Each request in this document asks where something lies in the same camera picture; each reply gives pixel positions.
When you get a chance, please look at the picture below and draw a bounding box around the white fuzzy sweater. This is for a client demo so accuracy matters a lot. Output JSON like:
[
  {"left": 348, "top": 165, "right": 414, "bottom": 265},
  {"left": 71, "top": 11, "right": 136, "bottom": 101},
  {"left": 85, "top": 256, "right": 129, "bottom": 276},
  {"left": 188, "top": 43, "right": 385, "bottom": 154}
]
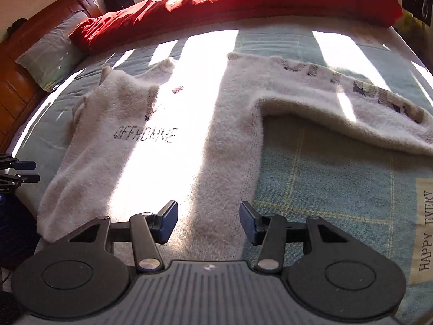
[{"left": 37, "top": 52, "right": 433, "bottom": 254}]

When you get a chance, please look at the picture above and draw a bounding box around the wooden headboard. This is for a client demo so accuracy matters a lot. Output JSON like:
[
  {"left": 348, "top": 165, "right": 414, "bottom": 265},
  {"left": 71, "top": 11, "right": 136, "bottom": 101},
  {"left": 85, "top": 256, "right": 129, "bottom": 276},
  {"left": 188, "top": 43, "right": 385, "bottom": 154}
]
[{"left": 0, "top": 0, "right": 102, "bottom": 150}]

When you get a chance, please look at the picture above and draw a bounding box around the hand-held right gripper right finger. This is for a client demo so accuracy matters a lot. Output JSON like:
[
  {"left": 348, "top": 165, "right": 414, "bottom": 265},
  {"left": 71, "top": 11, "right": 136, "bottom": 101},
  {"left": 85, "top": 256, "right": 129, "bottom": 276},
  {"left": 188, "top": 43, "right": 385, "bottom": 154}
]
[{"left": 239, "top": 201, "right": 349, "bottom": 273}]

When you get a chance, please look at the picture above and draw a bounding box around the green plaid bed sheet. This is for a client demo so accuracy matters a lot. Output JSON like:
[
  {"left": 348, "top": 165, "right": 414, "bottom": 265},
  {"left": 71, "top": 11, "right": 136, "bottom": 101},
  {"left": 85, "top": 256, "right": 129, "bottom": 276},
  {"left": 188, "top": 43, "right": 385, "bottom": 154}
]
[{"left": 7, "top": 14, "right": 433, "bottom": 325}]

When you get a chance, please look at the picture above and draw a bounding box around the red quilt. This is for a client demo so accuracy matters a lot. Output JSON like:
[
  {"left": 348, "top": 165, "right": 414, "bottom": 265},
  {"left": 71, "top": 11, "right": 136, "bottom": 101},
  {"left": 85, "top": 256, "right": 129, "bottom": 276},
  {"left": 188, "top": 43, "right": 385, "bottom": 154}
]
[{"left": 69, "top": 0, "right": 403, "bottom": 53}]

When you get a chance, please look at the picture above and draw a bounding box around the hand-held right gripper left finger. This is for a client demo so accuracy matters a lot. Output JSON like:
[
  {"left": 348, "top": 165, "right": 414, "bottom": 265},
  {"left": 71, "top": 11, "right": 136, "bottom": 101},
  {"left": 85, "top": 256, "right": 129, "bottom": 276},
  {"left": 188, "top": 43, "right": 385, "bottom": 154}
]
[{"left": 69, "top": 200, "right": 179, "bottom": 273}]

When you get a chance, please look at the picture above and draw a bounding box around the person's dark blue clothing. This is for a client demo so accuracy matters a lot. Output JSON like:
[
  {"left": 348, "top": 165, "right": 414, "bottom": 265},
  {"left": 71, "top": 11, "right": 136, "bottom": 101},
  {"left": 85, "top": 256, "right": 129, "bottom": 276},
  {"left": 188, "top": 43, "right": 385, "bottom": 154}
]
[{"left": 0, "top": 193, "right": 40, "bottom": 269}]

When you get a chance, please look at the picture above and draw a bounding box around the green plaid pillow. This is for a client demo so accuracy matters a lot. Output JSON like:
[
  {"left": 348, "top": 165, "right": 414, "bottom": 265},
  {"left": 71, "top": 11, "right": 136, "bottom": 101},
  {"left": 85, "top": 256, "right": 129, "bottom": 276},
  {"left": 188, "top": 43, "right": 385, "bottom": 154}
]
[{"left": 15, "top": 10, "right": 90, "bottom": 93}]

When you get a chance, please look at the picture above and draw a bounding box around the yellow green bag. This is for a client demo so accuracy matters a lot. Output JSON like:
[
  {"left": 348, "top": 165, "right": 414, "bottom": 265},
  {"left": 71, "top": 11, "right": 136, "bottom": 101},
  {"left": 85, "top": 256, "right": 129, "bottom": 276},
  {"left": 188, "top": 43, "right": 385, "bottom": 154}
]
[{"left": 394, "top": 10, "right": 427, "bottom": 52}]

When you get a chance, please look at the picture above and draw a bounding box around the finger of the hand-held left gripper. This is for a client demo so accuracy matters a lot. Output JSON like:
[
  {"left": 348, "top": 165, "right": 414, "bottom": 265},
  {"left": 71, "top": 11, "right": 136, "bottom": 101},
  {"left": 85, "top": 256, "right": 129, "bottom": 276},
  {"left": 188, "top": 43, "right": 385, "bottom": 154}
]
[
  {"left": 0, "top": 155, "right": 37, "bottom": 170},
  {"left": 0, "top": 173, "right": 40, "bottom": 187}
]

